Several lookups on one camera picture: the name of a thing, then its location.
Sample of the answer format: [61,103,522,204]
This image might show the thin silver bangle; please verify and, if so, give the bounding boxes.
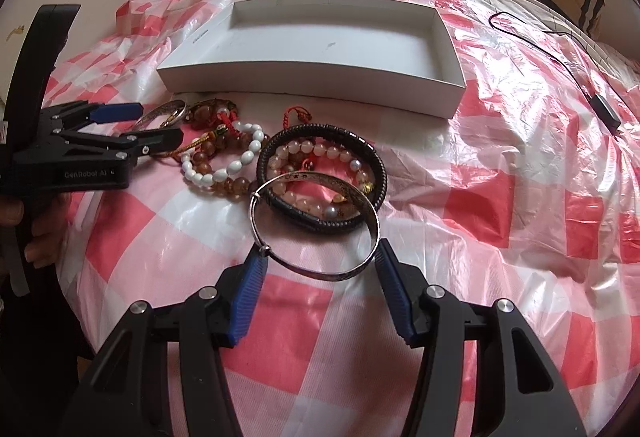
[129,99,188,132]

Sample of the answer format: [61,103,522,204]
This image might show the amber brown bead bracelet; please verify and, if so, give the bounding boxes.
[184,97,274,202]

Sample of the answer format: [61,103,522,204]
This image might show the white bead bracelet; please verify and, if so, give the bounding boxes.
[179,120,266,188]

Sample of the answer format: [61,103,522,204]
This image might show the red knot charm bracelet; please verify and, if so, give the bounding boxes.
[164,109,241,158]

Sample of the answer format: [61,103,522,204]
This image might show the pale pink bead bracelet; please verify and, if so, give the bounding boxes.
[264,139,377,222]

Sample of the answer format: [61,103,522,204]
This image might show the red string bracelet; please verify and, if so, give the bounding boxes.
[282,104,315,131]

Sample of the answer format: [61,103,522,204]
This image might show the black braided leather bracelet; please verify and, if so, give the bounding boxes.
[255,122,390,233]

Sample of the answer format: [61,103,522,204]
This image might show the person left hand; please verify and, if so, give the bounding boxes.
[1,194,70,268]

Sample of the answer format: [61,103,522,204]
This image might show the red white checkered plastic sheet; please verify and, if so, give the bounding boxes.
[46,0,639,436]

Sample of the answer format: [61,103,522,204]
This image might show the white shallow cardboard box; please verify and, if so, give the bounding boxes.
[157,0,466,120]

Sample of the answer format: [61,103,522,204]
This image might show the black power adapter with cable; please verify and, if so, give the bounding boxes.
[488,10,622,135]

